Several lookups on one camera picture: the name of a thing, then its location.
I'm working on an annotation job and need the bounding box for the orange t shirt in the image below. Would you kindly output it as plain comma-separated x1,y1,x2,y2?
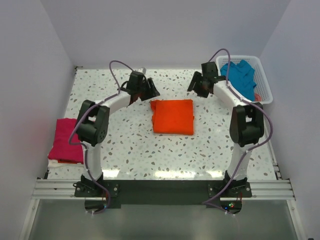
150,99,194,136

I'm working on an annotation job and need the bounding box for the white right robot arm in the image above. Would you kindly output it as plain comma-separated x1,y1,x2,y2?
187,62,264,197

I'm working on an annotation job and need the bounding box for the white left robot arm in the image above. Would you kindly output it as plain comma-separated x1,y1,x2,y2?
70,71,160,196

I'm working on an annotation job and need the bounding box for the blue t shirt in basket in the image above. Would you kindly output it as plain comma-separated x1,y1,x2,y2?
228,60,257,102

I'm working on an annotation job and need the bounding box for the pink garment in basket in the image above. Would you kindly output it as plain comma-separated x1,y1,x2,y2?
254,93,262,102

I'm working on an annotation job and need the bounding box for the white plastic laundry basket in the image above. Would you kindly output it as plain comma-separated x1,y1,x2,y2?
215,55,273,105

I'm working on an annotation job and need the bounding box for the magenta folded t shirt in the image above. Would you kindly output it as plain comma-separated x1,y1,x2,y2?
48,118,84,163

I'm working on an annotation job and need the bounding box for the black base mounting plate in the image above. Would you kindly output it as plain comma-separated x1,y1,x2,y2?
73,178,253,214

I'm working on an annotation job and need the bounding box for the white folded t shirt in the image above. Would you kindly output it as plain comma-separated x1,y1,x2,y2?
48,159,83,168

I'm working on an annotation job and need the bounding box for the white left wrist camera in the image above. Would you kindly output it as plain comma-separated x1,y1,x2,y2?
136,67,147,75

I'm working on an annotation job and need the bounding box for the aluminium front rail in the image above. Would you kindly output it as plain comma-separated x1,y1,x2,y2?
31,179,295,200

